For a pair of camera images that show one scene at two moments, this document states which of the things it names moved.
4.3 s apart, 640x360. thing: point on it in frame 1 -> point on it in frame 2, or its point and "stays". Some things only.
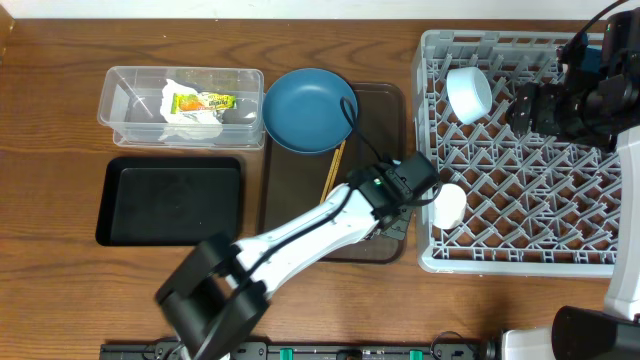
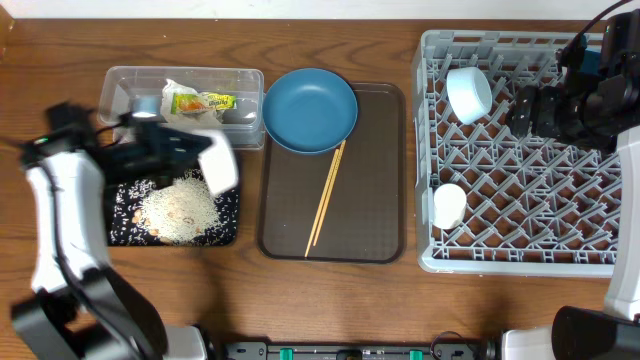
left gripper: [402, 233] -> [157, 145]
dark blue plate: [303, 111] stays
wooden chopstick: [336, 167] stays
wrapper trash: [211, 116] stays
